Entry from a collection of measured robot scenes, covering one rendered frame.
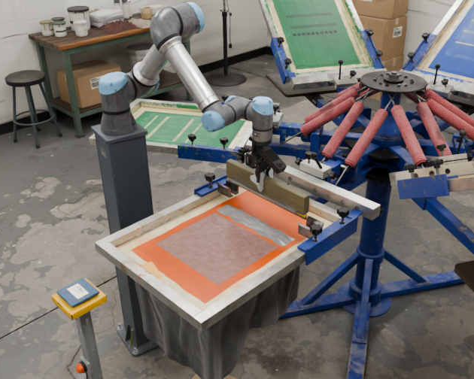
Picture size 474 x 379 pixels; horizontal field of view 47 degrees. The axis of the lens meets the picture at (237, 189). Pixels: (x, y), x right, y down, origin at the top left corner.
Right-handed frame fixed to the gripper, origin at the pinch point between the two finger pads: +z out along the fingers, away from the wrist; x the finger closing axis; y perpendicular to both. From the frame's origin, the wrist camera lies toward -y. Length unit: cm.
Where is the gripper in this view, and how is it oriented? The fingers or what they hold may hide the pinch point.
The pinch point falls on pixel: (265, 187)
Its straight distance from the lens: 210.4
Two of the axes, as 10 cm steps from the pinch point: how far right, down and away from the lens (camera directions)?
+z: 0.1, 8.7, 5.0
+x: -7.1, 3.6, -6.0
